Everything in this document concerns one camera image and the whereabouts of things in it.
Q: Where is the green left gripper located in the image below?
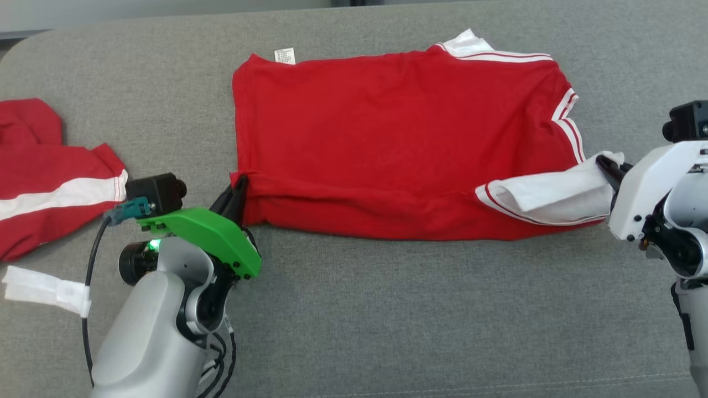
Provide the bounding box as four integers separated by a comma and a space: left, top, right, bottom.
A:
137, 175, 263, 279

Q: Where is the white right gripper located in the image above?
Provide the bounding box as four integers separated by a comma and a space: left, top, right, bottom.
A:
596, 141, 708, 241

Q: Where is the red Bulls jersey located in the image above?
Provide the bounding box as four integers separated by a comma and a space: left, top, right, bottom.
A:
232, 29, 626, 242

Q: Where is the red garment with white stripe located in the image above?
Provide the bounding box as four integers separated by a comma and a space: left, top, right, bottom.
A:
0, 98, 129, 263

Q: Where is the grey fabric sofa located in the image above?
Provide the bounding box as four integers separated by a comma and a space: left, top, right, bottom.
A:
0, 0, 708, 398

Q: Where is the white tape tag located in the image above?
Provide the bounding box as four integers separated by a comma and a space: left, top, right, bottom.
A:
2, 265, 92, 318

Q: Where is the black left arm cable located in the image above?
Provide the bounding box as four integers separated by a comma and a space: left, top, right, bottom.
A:
82, 198, 153, 387

